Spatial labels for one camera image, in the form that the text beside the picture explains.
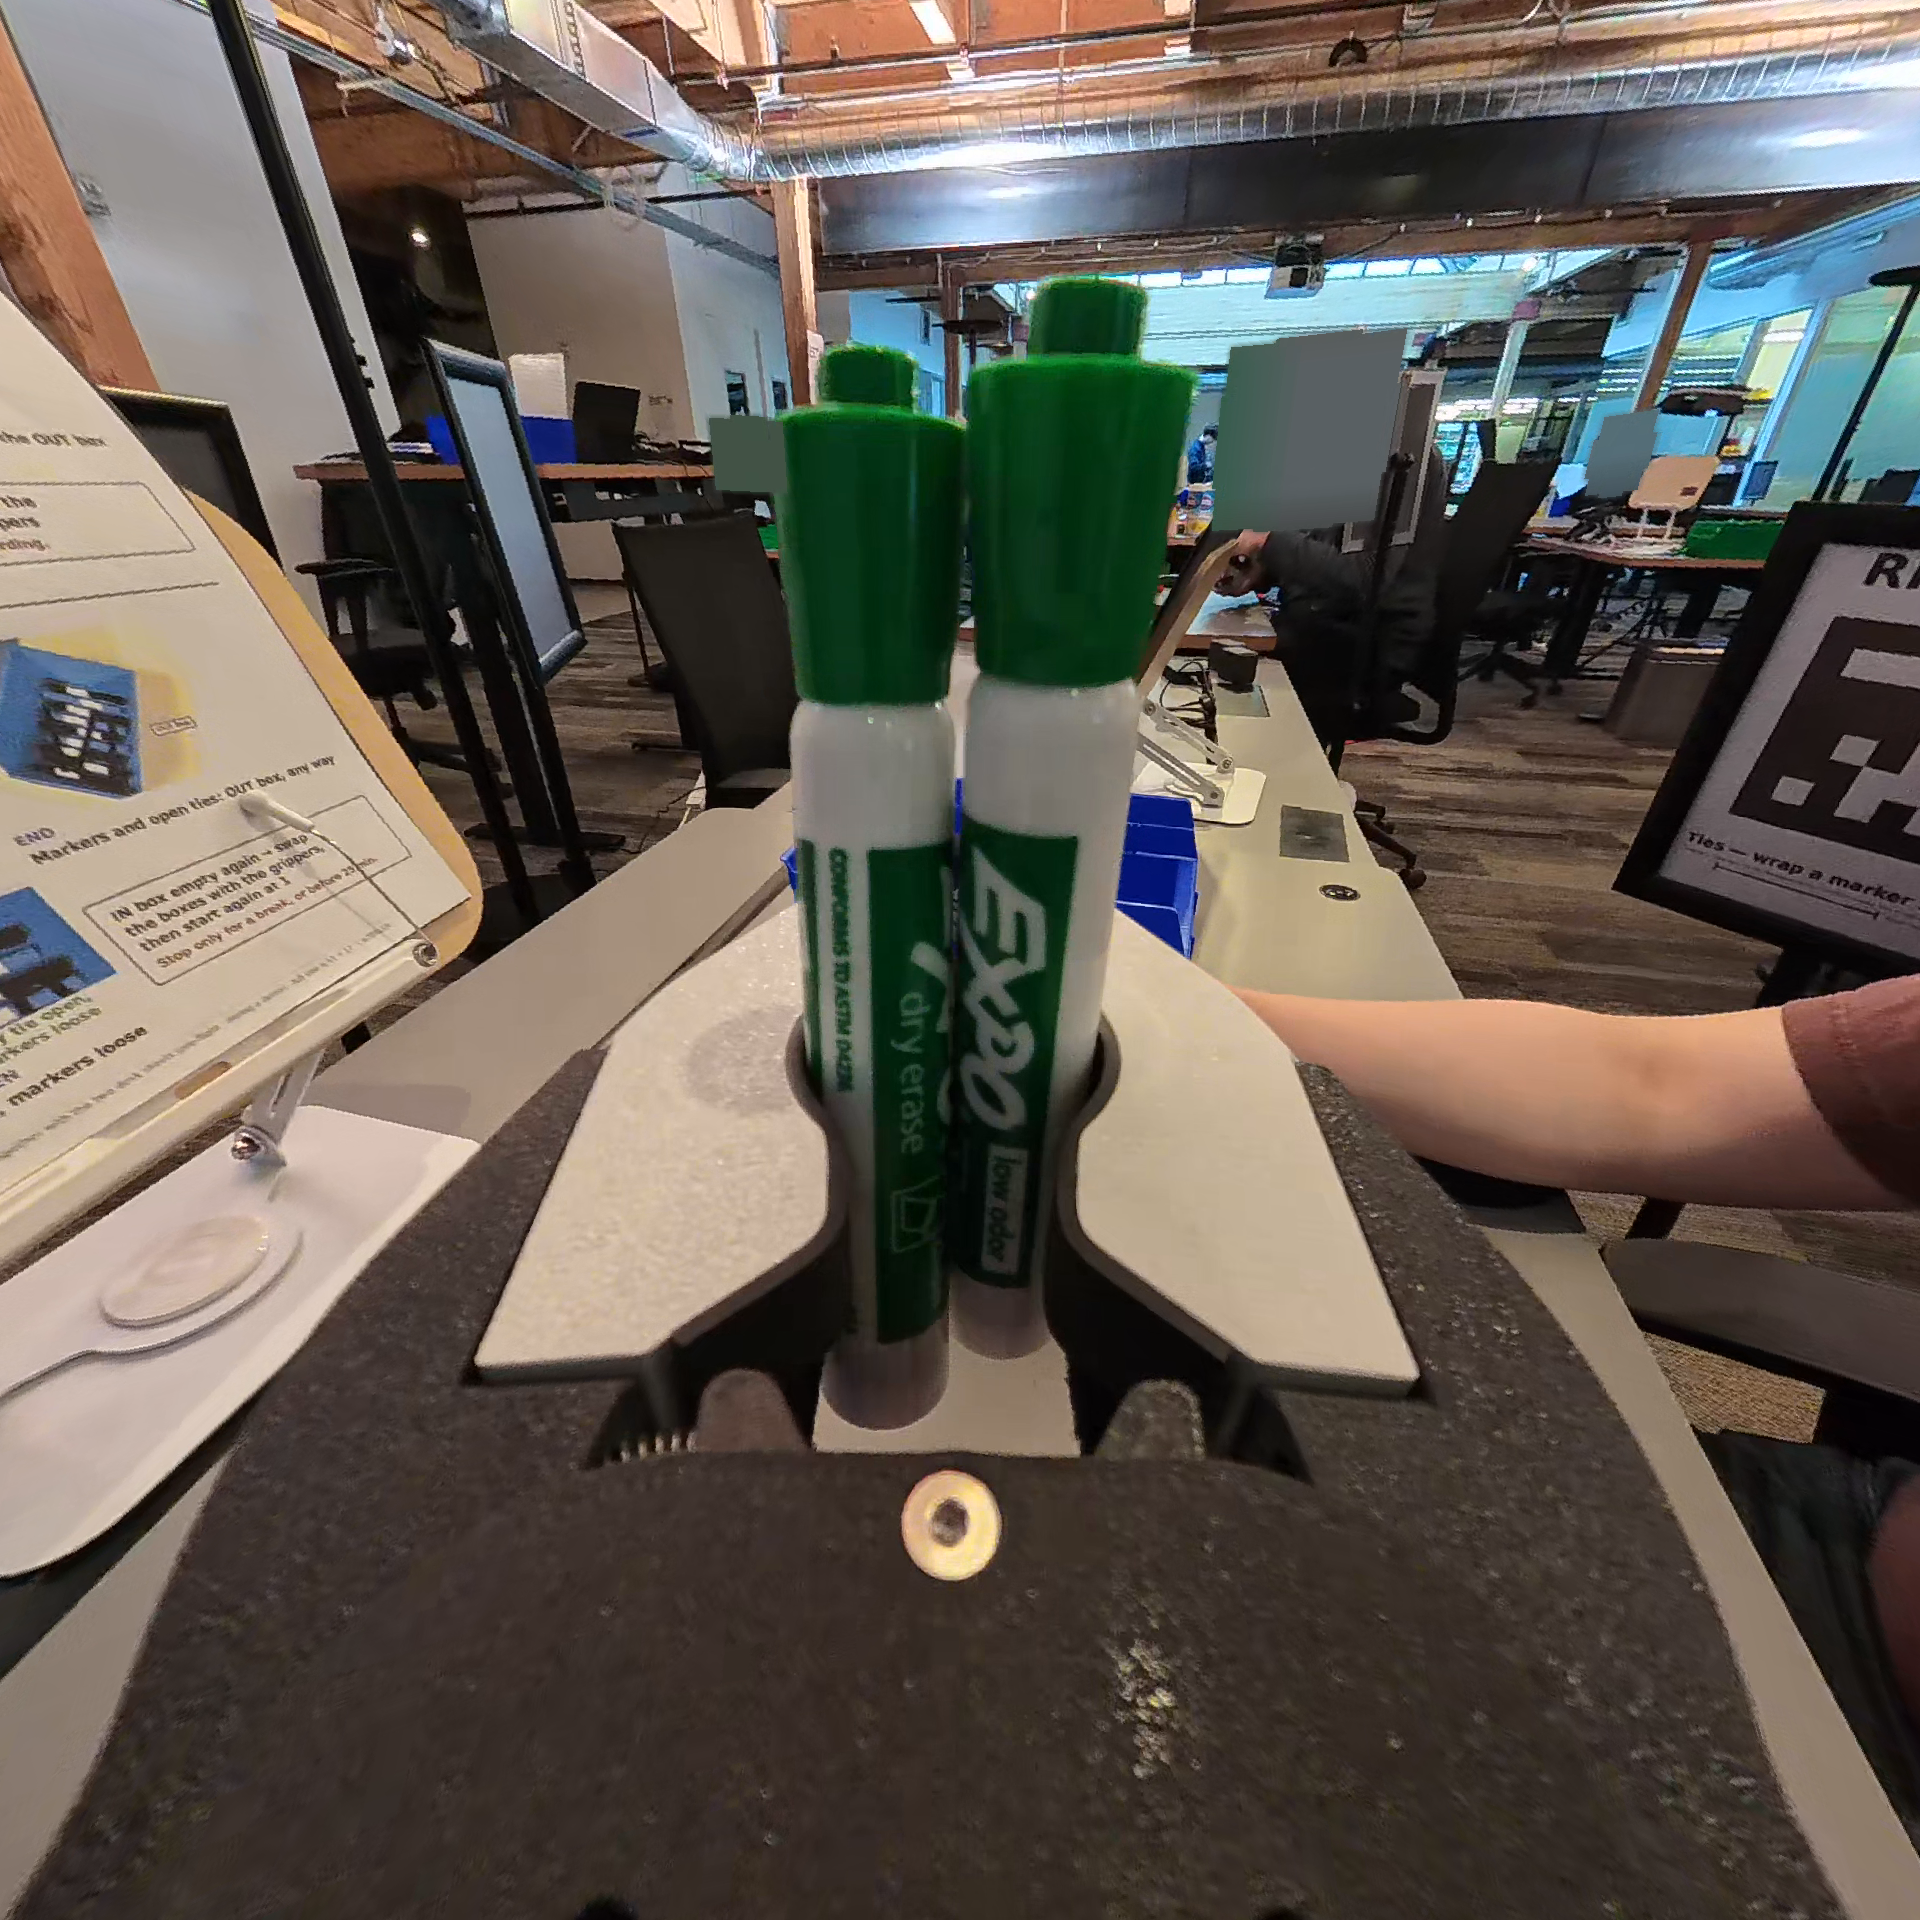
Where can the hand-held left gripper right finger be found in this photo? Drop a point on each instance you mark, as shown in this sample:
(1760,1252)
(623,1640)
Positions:
(1244,1201)

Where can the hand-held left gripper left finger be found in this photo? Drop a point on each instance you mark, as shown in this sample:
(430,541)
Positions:
(662,1184)

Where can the blue plastic bin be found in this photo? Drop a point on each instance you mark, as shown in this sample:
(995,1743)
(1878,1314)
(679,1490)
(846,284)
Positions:
(1162,884)

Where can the green dry erase marker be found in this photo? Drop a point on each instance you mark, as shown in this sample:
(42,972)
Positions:
(1050,780)
(868,780)

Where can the person's right forearm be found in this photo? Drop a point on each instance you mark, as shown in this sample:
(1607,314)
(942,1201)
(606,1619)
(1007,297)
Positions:
(1576,1079)

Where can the metal table grommet cover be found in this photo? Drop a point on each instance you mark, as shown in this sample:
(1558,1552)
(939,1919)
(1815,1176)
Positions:
(1315,834)

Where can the wooden clipboard stand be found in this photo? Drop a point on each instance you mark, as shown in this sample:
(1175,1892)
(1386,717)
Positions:
(1218,792)

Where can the white stand base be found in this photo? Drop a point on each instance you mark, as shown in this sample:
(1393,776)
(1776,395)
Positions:
(182,1395)

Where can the black chair armrest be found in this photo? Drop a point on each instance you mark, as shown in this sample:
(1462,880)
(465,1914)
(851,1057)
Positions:
(1770,1320)

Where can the black office chair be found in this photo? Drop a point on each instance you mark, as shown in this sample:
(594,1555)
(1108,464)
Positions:
(1500,569)
(705,645)
(369,616)

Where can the printed instruction sheet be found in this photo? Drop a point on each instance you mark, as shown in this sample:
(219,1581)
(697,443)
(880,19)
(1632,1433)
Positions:
(182,780)

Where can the framed printed tag sign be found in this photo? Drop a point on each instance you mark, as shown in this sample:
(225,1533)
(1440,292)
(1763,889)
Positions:
(1770,839)

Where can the grey cabinet box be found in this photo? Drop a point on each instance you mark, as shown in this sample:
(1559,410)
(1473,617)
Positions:
(1658,697)

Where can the framed display board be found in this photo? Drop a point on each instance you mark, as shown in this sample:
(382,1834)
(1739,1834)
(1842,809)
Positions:
(503,511)

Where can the black computer monitor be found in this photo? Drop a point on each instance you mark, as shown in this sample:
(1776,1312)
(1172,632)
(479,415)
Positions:
(606,423)

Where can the green plastic bin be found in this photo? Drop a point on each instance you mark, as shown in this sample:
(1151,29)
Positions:
(1734,538)

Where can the dark picture frame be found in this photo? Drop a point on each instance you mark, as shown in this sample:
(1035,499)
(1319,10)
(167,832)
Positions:
(211,464)

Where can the spiral ventilation duct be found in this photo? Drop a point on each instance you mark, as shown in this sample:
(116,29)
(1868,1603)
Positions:
(1200,143)

